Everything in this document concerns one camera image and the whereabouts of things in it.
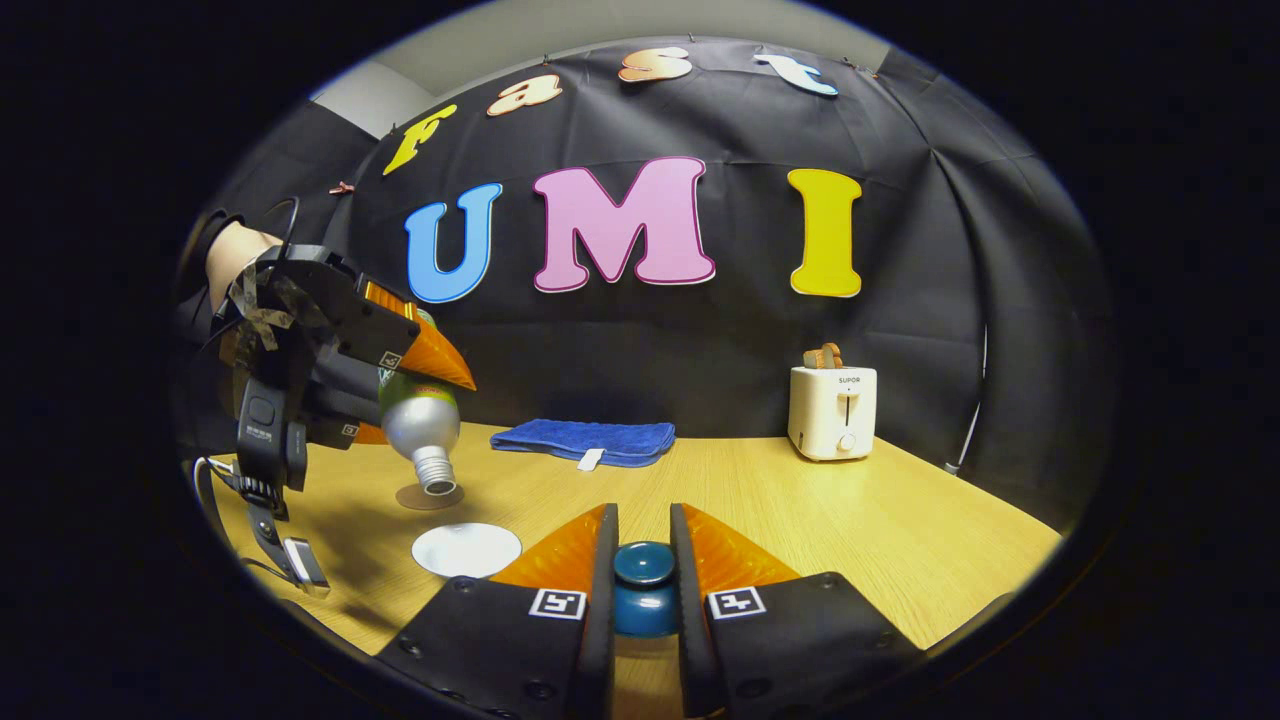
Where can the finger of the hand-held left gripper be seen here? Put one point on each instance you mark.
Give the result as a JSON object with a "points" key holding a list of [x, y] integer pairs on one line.
{"points": [[350, 320], [335, 415]]}

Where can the round brown coaster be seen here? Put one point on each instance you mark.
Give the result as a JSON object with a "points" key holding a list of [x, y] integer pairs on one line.
{"points": [[412, 497]]}

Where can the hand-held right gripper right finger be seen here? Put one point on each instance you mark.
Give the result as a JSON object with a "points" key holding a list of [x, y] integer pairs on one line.
{"points": [[690, 620]]}

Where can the white toaster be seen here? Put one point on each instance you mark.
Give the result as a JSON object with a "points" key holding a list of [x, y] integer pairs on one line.
{"points": [[830, 415]]}

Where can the bread slice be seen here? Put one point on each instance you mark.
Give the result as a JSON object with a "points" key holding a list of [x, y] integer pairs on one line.
{"points": [[822, 356]]}

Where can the black backdrop cloth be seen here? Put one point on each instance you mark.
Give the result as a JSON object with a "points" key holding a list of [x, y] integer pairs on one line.
{"points": [[700, 370]]}

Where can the blue towel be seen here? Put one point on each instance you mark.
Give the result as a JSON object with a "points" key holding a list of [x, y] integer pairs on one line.
{"points": [[590, 438]]}

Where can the green label aluminium water bottle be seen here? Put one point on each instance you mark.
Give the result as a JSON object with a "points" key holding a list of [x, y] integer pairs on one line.
{"points": [[420, 420]]}

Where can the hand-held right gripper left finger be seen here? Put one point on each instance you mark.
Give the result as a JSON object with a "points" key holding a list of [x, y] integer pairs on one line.
{"points": [[600, 620]]}

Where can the blue teacup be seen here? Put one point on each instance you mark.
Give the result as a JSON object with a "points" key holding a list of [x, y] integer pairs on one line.
{"points": [[465, 550]]}

